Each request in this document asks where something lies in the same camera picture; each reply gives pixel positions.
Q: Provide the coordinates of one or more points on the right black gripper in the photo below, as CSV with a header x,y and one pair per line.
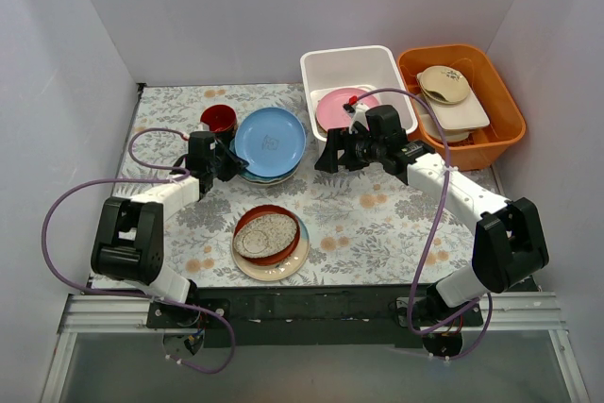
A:
x,y
338,148

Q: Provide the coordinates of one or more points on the pink plate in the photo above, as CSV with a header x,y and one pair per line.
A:
x,y
334,109

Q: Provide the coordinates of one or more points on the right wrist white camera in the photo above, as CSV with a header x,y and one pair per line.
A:
x,y
357,111

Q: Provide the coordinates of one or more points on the yellow woven bamboo plate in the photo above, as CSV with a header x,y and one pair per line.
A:
x,y
322,131

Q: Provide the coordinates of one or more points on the red brown bowl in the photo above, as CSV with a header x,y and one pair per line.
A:
x,y
257,212

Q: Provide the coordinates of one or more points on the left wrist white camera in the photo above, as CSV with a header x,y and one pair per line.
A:
x,y
203,127

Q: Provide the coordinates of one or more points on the white plastic bin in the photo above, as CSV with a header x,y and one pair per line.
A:
x,y
369,67

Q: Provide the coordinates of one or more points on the stack of plates under blue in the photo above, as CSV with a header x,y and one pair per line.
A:
x,y
265,180

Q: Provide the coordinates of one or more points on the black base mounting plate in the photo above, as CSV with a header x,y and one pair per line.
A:
x,y
280,319

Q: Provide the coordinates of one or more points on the wrist white camera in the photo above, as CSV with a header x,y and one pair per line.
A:
x,y
203,127
357,111

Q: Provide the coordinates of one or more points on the cream plate with blue rim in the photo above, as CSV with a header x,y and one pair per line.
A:
x,y
285,268

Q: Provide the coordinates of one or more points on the rectangular cream dish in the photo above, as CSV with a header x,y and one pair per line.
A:
x,y
468,114

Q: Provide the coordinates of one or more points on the aluminium rail frame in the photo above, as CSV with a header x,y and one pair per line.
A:
x,y
518,311

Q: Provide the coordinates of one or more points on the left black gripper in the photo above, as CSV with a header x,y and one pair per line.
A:
x,y
226,163

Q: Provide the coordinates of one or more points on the red black lacquer cup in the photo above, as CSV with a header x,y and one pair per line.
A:
x,y
223,120

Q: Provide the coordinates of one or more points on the speckled white plate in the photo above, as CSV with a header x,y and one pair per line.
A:
x,y
265,236

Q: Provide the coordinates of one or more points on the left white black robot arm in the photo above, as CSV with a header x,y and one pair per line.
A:
x,y
129,242

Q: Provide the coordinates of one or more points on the floral patterned mat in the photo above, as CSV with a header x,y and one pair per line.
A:
x,y
365,227

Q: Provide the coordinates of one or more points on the orange plastic bin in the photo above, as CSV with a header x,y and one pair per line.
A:
x,y
507,125

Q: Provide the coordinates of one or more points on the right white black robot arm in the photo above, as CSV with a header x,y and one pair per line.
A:
x,y
509,243

